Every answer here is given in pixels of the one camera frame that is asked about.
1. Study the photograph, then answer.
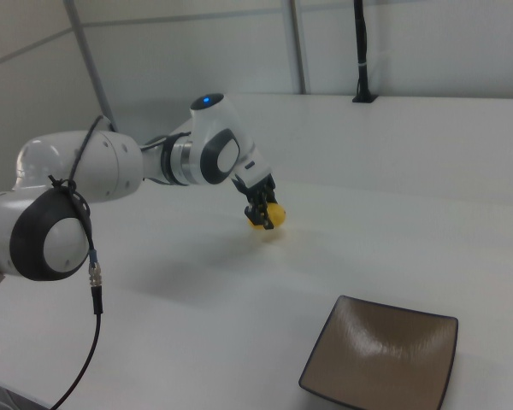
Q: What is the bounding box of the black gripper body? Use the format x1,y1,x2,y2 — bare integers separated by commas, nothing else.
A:
233,172,278,207

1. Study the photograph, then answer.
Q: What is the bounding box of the yellow lemon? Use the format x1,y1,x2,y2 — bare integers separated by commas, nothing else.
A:
246,202,288,232

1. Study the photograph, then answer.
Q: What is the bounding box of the brown square ceramic plate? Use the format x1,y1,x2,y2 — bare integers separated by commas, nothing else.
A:
298,294,459,410

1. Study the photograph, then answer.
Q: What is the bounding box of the transparent plastic sheet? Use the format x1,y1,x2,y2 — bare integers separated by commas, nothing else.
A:
0,377,42,410

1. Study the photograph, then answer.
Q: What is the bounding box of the grey metal frame post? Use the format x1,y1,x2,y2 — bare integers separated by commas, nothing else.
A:
289,0,312,95
62,0,121,132

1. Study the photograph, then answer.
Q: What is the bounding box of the black camera stand pole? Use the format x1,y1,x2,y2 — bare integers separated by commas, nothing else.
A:
351,0,380,104

